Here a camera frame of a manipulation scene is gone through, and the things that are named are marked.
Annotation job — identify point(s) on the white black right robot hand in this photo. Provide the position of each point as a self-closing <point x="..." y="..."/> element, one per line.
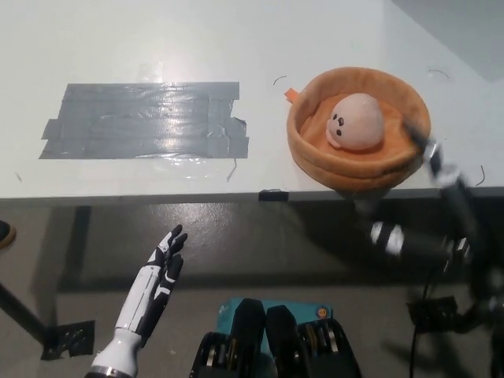
<point x="397" y="240"/>

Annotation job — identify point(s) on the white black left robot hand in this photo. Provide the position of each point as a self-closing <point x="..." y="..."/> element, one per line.
<point x="151" y="283"/>

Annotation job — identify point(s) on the white plush dumpling toy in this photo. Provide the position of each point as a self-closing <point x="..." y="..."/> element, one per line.
<point x="356" y="122"/>

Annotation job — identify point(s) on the orange plush basket plate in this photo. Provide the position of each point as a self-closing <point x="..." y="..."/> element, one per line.
<point x="354" y="169"/>

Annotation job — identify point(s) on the black teal robot torso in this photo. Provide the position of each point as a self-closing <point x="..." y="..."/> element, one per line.
<point x="275" y="346"/>

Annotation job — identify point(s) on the black metal table leg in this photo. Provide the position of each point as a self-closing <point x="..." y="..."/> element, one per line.
<point x="23" y="307"/>

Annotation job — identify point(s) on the small black tape piece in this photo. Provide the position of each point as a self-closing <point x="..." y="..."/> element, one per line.
<point x="273" y="195"/>

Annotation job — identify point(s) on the dark shoe with tan sole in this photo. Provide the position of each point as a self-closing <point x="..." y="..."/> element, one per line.
<point x="6" y="234"/>

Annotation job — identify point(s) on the grey duct tape patch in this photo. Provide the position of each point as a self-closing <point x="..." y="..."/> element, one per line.
<point x="141" y="122"/>

